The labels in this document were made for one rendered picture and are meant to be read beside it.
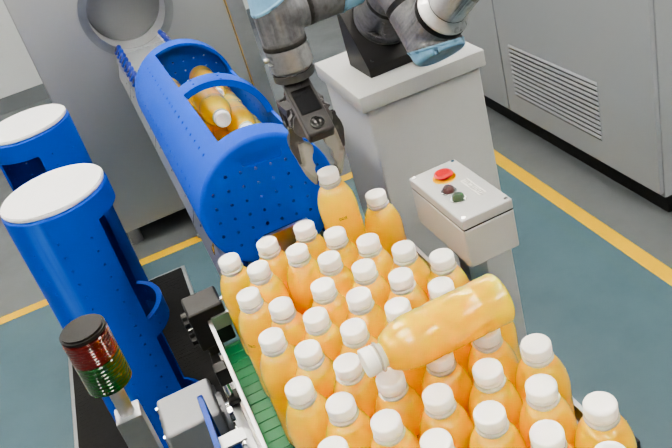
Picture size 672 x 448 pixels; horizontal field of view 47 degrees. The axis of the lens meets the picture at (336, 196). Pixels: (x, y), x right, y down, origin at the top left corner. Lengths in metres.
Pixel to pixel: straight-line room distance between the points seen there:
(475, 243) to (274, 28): 0.49
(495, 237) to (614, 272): 1.60
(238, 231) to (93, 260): 0.62
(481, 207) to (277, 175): 0.43
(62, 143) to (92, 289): 0.70
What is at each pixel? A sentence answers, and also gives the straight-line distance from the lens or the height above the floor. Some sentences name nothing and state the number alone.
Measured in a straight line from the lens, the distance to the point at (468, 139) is 1.92.
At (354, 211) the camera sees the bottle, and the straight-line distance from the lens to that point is 1.40.
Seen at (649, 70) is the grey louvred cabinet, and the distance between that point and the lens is 2.92.
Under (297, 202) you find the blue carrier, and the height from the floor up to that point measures 1.06.
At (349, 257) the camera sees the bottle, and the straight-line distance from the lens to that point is 1.36.
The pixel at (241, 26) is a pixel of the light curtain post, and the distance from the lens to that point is 2.93.
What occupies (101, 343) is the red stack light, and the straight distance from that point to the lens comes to 1.08.
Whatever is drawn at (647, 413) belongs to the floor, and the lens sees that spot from 2.46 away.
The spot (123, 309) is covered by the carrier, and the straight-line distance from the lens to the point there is 2.18.
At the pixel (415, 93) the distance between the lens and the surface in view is 1.81.
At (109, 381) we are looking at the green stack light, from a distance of 1.11.
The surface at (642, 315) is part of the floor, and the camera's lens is 2.76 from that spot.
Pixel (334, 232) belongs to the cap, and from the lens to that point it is 1.36.
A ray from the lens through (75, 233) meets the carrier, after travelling 2.06.
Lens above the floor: 1.82
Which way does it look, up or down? 29 degrees down
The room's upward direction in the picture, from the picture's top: 17 degrees counter-clockwise
